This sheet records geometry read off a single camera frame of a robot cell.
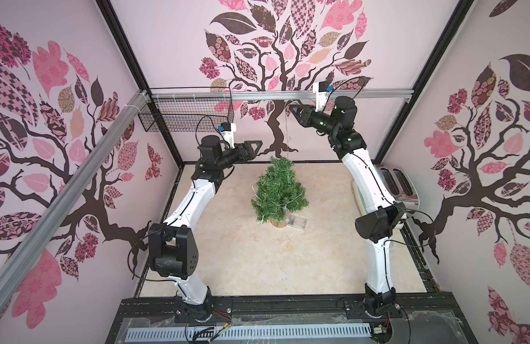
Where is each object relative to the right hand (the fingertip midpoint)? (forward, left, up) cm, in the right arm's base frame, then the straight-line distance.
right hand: (290, 104), depth 71 cm
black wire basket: (+21, +45, -13) cm, 51 cm away
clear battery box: (-19, -4, -48) cm, 52 cm away
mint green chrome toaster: (-10, -48, -33) cm, 59 cm away
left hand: (-5, +13, -14) cm, 20 cm away
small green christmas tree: (-22, +5, -21) cm, 31 cm away
